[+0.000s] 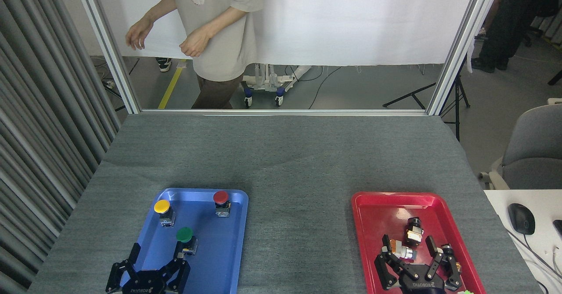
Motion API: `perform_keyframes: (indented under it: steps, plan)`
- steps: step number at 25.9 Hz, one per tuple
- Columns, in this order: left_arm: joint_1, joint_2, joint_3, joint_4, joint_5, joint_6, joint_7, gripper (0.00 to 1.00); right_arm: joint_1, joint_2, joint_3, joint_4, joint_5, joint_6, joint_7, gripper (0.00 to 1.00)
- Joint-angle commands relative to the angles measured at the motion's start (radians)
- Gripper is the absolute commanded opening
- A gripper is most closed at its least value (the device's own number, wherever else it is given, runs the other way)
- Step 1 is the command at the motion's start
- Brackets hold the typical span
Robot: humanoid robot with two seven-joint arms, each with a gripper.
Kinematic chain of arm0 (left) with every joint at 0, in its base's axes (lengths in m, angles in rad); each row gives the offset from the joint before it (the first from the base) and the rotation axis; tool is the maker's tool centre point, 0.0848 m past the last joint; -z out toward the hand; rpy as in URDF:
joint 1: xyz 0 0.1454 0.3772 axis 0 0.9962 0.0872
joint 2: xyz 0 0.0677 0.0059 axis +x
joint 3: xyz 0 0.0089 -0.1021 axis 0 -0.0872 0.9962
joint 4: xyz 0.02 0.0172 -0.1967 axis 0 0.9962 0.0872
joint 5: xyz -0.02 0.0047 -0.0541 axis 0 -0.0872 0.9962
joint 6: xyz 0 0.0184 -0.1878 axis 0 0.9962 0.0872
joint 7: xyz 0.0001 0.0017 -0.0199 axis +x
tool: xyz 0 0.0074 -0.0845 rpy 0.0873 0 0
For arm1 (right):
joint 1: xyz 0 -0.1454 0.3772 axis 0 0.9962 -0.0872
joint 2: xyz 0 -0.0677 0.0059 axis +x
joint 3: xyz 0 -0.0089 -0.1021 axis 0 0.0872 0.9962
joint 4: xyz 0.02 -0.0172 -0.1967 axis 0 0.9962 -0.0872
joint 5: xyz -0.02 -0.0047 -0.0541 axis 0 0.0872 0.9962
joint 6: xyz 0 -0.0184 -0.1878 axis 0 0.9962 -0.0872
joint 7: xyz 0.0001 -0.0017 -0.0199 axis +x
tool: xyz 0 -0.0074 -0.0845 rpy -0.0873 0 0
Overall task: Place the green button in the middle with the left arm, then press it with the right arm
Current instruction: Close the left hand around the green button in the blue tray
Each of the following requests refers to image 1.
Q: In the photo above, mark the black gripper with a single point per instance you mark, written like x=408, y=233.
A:
x=419, y=281
x=149, y=284

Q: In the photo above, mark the green push button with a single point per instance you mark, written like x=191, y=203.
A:
x=184, y=234

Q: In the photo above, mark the person's right forearm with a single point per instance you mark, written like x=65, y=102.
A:
x=160, y=8

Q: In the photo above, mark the person's left forearm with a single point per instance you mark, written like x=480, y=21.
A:
x=224, y=21

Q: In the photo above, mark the yellow push button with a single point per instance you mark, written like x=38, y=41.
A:
x=162, y=206

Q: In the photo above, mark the red push button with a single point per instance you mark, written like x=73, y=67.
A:
x=221, y=196

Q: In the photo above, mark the person's left hand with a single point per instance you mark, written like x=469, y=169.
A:
x=195, y=43

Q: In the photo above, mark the person's right hand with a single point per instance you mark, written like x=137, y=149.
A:
x=139, y=34

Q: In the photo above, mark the small green object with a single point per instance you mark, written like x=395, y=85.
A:
x=465, y=292

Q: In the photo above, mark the red tray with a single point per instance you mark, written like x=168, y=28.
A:
x=382, y=224

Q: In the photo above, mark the blue tray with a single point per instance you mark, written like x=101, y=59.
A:
x=215, y=259

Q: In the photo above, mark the white desk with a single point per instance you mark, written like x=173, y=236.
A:
x=500, y=206

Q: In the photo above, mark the black computer mouse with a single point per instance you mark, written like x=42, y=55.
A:
x=521, y=219

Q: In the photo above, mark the black keyboard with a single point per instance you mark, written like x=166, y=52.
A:
x=558, y=227

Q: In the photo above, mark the grey office chair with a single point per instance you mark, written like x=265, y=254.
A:
x=533, y=149

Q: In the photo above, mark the black tripod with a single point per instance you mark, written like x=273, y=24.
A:
x=456, y=96

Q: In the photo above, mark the grey pleated curtain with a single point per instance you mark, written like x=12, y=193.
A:
x=39, y=131
x=551, y=28

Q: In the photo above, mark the person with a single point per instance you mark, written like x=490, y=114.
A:
x=163, y=64
x=219, y=44
x=509, y=22

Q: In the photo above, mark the white stand on wheels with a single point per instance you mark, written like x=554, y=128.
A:
x=268, y=83

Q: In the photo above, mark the black furniture leg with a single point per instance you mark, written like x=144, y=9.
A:
x=555, y=78

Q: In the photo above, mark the white cloth backdrop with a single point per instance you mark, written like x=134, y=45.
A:
x=351, y=22

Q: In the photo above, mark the white and orange switch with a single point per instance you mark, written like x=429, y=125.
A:
x=406, y=252

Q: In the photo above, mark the black and orange switch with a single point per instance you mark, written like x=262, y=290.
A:
x=447, y=246

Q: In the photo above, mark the black and white switch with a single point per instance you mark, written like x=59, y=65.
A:
x=413, y=232

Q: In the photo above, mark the silver frame crossbar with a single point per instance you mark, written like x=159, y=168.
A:
x=307, y=112

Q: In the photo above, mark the silver frame post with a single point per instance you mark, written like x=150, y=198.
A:
x=461, y=44
x=109, y=61

